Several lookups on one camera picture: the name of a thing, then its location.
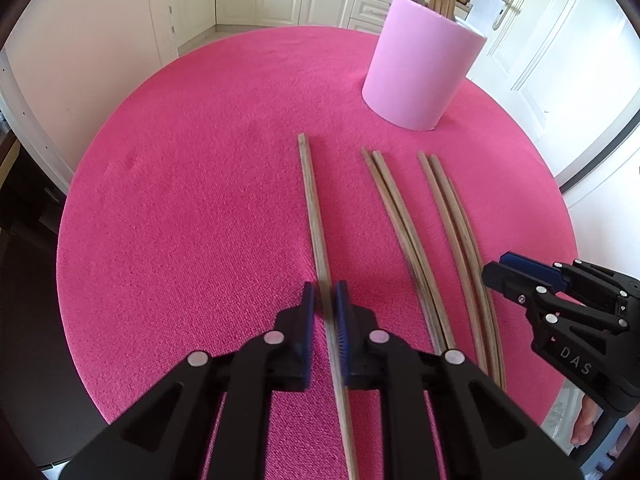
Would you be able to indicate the pink cylindrical utensil holder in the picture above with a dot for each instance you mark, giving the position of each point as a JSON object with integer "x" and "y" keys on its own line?
{"x": 415, "y": 70}

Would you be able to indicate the dark wooden side cabinet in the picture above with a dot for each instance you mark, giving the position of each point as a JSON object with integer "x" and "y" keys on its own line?
{"x": 30, "y": 260}

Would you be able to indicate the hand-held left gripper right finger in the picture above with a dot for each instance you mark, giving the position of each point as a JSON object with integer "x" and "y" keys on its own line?
{"x": 341, "y": 320}

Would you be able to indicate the cream kitchen drawer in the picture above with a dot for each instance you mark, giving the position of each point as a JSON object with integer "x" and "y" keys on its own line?
{"x": 361, "y": 26}
{"x": 369, "y": 7}

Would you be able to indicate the wooden chopstick pair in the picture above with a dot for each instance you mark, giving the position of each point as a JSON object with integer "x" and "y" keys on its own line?
{"x": 388, "y": 205}

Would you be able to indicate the white door with red poster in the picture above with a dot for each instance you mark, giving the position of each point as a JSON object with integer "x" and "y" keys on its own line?
{"x": 530, "y": 35}

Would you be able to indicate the magenta fuzzy table cover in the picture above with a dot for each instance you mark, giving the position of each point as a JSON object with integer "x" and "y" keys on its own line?
{"x": 200, "y": 210}

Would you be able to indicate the person's bare foot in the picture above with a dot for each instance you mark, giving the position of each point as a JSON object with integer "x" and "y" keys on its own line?
{"x": 584, "y": 422}

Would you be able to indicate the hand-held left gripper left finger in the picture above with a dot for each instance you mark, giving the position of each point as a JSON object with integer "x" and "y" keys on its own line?
{"x": 309, "y": 305}

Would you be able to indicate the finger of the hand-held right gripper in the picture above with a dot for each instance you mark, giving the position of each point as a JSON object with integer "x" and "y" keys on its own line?
{"x": 530, "y": 266}
{"x": 507, "y": 282}

